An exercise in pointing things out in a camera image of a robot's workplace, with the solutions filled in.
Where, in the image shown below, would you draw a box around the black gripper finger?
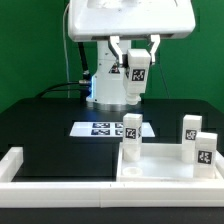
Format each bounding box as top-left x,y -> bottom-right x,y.
148,34 -> 160,65
108,36 -> 128,68

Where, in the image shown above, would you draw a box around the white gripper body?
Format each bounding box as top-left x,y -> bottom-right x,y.
68,0 -> 196,42

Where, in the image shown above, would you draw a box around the white square tabletop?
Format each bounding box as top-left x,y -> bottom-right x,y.
116,143 -> 224,183

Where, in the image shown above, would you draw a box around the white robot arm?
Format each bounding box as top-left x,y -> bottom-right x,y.
68,0 -> 195,111

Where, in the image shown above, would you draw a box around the white fiducial tag sheet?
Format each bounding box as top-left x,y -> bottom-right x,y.
70,122 -> 155,137

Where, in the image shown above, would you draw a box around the white U-shaped obstacle fence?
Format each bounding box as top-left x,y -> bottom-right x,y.
0,147 -> 224,208

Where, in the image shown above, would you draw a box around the black hanging cable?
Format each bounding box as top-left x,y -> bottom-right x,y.
156,63 -> 171,100

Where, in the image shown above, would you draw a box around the white cable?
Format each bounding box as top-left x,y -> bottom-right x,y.
62,3 -> 72,98

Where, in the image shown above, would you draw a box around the black cables at base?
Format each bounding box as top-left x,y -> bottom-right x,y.
34,78 -> 93,99

